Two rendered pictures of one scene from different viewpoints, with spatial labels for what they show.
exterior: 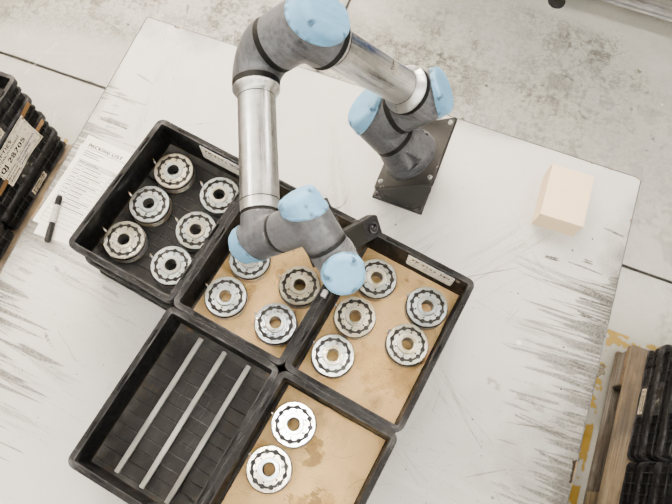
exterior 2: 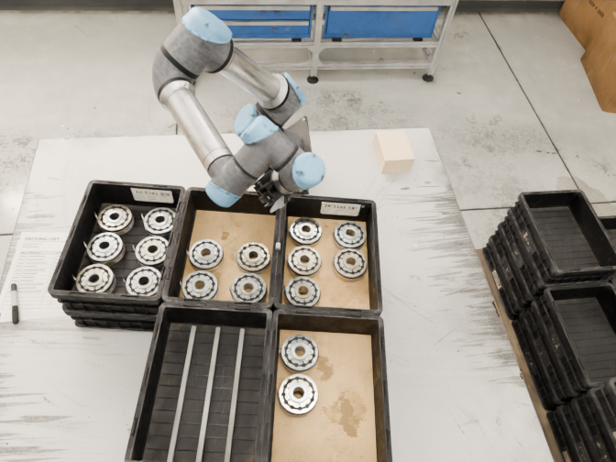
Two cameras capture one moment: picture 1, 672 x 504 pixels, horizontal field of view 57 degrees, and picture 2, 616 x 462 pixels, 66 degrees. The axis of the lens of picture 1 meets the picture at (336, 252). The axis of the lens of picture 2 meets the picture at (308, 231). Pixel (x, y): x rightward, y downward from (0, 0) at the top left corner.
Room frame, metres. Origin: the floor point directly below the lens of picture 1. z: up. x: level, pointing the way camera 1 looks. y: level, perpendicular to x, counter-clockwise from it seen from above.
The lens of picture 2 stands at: (-0.31, 0.32, 2.11)
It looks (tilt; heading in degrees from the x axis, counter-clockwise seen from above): 55 degrees down; 330
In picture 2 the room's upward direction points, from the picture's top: 8 degrees clockwise
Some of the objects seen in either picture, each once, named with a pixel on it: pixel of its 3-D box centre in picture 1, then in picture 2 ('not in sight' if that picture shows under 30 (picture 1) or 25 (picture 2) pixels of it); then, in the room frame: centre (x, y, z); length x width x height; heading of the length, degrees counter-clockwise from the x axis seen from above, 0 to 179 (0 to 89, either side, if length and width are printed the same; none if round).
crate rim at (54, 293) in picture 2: (166, 207); (123, 237); (0.58, 0.42, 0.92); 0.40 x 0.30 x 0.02; 154
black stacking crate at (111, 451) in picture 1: (181, 416); (207, 387); (0.09, 0.33, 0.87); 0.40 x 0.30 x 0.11; 154
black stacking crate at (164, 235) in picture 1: (170, 215); (126, 247); (0.58, 0.42, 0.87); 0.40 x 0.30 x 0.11; 154
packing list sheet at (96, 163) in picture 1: (91, 193); (42, 272); (0.70, 0.71, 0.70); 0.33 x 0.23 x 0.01; 163
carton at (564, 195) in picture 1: (562, 200); (392, 151); (0.76, -0.63, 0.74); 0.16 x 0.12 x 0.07; 165
